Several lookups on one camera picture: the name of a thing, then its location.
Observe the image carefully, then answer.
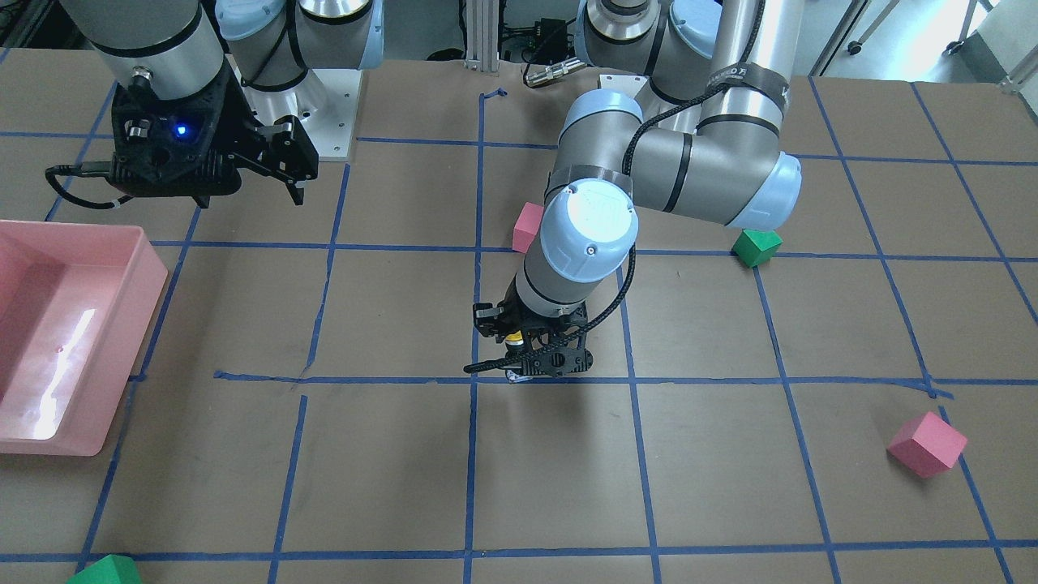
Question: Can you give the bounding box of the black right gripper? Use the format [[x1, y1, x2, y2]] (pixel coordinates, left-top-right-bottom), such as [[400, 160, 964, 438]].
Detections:
[[108, 62, 319, 208]]

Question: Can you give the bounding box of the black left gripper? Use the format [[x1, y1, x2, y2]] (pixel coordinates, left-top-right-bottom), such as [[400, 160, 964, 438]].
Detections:
[[474, 298, 594, 378]]

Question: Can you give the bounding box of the green cube near left arm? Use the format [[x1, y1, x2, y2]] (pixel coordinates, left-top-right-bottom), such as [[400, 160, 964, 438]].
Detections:
[[731, 229, 783, 268]]

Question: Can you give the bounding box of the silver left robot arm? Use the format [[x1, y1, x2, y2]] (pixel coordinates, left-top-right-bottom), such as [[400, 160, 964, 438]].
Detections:
[[465, 1, 804, 378]]

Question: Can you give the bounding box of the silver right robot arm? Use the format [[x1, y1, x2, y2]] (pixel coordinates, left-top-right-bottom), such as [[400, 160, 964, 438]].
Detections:
[[45, 1, 384, 210]]

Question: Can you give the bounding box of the pink cube near centre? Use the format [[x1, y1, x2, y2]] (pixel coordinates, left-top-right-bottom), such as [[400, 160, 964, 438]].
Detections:
[[511, 202, 544, 254]]

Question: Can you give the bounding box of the pink cube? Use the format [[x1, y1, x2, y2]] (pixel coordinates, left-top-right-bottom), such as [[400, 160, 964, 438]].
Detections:
[[886, 413, 968, 479], [511, 202, 544, 254]]

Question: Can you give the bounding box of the pink plastic bin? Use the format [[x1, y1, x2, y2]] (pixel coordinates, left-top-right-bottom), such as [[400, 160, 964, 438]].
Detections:
[[1, 221, 167, 456]]

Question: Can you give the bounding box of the green cube near bin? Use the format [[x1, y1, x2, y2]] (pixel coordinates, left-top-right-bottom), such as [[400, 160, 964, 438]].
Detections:
[[66, 554, 144, 584]]

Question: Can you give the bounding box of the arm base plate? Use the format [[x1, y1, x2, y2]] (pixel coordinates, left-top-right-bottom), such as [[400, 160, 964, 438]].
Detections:
[[244, 69, 364, 162], [599, 74, 648, 96]]

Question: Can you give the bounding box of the aluminium frame post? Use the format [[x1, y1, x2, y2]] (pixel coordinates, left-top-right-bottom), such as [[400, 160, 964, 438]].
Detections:
[[462, 0, 501, 76]]

